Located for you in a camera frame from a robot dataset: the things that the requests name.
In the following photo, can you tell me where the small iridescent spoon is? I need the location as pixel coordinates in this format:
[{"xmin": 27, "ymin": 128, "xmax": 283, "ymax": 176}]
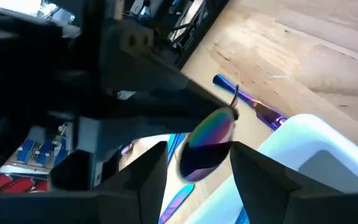
[{"xmin": 178, "ymin": 83, "xmax": 241, "ymax": 183}]

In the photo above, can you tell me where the iridescent fork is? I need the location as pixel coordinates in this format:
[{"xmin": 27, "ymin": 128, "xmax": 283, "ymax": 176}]
[{"xmin": 234, "ymin": 207, "xmax": 250, "ymax": 224}]

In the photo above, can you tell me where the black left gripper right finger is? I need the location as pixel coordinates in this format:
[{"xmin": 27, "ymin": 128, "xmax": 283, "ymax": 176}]
[{"xmin": 230, "ymin": 141, "xmax": 301, "ymax": 224}]

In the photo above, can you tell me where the red storage bin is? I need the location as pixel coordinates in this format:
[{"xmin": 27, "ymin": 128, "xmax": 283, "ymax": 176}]
[{"xmin": 0, "ymin": 172, "xmax": 51, "ymax": 194}]

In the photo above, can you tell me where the blue storage bin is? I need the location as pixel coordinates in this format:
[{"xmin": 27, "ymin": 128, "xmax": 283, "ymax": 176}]
[{"xmin": 16, "ymin": 136, "xmax": 70, "ymax": 164}]

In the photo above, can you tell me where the white cutlery tray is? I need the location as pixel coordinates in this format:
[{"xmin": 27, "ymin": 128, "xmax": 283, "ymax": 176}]
[{"xmin": 183, "ymin": 113, "xmax": 358, "ymax": 224}]

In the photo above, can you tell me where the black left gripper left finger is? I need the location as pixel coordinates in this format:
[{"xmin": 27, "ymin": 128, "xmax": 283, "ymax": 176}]
[{"xmin": 94, "ymin": 141, "xmax": 169, "ymax": 224}]

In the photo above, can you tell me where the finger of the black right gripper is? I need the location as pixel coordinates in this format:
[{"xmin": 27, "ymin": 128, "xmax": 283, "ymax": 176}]
[
  {"xmin": 79, "ymin": 117, "xmax": 198, "ymax": 150},
  {"xmin": 82, "ymin": 81, "xmax": 239, "ymax": 121}
]

